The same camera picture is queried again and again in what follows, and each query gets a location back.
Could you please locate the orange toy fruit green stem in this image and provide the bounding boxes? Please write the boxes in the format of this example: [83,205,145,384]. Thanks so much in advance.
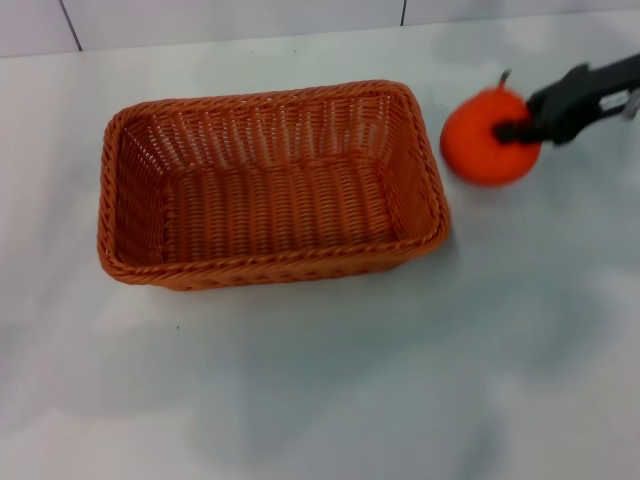
[439,69,543,189]

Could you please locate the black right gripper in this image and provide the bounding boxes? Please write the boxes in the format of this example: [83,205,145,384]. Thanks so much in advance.
[493,49,640,148]

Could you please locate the orange woven plastic basket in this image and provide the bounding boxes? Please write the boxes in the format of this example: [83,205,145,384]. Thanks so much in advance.
[96,78,453,293]

